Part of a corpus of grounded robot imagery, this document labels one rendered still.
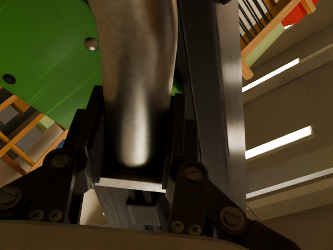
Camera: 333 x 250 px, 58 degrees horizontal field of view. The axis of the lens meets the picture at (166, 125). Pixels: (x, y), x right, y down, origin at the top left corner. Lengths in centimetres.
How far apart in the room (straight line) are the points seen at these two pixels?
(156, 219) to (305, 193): 428
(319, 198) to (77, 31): 450
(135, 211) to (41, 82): 16
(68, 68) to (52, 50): 2
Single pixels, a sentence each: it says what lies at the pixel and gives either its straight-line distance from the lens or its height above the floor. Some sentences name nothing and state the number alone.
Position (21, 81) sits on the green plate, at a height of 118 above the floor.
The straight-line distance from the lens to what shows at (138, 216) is 33.
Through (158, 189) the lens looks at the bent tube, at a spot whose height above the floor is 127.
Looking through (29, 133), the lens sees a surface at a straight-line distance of 632.
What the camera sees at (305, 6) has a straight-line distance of 372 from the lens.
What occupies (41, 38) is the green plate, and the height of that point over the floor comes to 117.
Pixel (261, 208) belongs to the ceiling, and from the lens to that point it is 481.
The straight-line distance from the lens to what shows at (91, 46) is 23.
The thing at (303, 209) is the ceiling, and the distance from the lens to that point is 480.
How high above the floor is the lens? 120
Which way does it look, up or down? 18 degrees up
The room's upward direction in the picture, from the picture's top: 139 degrees clockwise
